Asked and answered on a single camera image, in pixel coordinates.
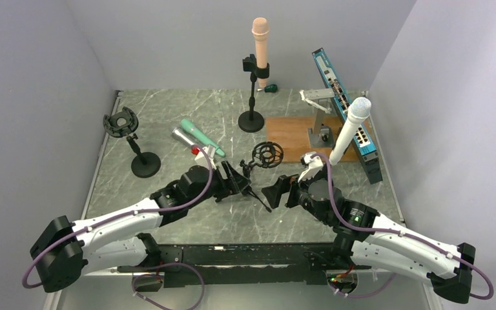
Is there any mint green microphone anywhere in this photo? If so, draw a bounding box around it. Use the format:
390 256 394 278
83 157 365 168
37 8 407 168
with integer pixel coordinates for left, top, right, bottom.
180 119 226 158

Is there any white microphone silver grille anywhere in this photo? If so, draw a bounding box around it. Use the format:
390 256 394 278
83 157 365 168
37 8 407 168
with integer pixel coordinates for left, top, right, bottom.
329 97 372 165

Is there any black shock mount desk stand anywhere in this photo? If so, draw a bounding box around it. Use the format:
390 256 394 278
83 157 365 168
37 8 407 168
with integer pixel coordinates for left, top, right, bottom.
103 107 161 178

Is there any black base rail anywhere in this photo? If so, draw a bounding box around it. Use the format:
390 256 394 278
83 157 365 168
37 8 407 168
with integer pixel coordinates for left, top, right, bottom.
117 242 366 288

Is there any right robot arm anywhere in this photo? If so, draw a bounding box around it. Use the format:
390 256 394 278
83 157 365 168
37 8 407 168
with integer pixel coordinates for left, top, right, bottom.
262 176 475 304

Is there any metal bracket on post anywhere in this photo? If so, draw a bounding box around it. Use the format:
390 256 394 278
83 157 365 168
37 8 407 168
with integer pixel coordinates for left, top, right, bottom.
299 88 335 148

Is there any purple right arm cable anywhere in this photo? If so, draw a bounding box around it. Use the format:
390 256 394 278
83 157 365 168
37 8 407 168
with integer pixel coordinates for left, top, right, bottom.
312 153 495 300

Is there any black round base clip stand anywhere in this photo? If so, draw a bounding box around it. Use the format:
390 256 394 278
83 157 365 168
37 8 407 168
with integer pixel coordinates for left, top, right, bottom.
238 54 269 133

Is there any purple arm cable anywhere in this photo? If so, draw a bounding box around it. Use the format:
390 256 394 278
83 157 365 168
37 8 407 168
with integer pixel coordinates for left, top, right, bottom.
312 153 495 300
22 147 214 289

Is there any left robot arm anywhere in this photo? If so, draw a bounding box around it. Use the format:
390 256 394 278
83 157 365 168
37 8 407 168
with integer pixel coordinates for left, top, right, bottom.
29 161 251 293

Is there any wooden board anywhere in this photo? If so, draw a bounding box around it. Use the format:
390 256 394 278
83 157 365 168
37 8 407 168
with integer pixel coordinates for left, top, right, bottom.
265 116 332 163

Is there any blue network switch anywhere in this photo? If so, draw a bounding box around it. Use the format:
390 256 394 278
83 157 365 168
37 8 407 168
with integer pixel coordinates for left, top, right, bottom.
312 48 383 184

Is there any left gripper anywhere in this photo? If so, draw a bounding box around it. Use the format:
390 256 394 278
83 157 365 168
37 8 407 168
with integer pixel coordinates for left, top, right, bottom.
188 160 251 209

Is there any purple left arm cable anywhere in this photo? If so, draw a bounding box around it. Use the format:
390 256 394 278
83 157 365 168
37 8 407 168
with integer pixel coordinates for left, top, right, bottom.
22 147 214 289

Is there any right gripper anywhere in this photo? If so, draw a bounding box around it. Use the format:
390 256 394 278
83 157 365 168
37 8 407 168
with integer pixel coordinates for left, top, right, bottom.
262 167 331 225

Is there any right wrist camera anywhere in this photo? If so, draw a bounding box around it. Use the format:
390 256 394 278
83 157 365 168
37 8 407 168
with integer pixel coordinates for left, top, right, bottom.
298 151 327 183

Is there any black tripod shock mount stand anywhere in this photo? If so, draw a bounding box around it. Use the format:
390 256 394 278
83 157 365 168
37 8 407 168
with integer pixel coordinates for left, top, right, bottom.
237 141 285 214

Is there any grey condenser microphone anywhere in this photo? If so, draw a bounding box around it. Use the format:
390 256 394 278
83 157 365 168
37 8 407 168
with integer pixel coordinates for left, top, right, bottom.
171 127 197 149

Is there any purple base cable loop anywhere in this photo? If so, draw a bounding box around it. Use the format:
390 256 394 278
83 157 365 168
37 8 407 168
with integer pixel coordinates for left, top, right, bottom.
131 263 206 310

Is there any green handled screwdriver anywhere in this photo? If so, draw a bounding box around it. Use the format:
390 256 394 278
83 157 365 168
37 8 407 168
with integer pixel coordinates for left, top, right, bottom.
257 84 278 93

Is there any peach pink microphone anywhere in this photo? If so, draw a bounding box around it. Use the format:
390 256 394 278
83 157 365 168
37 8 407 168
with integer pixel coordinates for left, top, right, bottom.
252 17 269 69

